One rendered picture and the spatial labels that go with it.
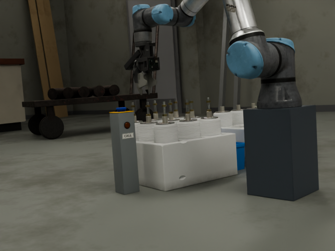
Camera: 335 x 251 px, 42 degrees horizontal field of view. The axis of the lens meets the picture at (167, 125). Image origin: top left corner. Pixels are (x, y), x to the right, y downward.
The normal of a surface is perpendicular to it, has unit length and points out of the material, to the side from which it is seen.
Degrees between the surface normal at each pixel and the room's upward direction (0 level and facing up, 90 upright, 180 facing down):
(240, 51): 97
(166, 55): 90
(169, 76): 90
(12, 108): 90
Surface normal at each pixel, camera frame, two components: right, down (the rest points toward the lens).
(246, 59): -0.70, 0.23
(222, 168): 0.59, 0.03
